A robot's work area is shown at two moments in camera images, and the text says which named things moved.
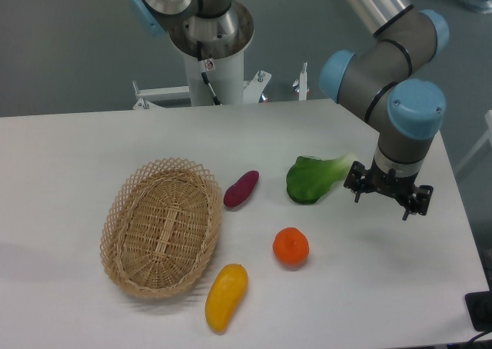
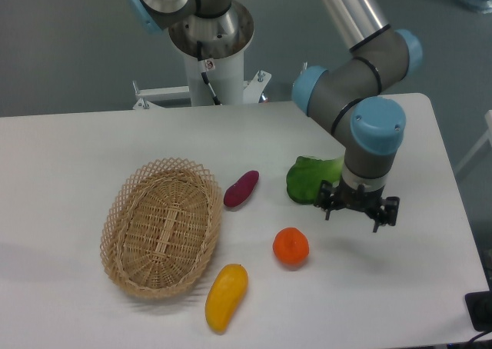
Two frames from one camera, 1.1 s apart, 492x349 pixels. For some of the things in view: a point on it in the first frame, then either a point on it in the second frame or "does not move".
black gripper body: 415,199 to 370,201
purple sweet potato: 238,192 does not move
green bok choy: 309,178 does not move
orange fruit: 290,247 does not move
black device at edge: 479,305 does not move
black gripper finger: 406,214 to 376,226
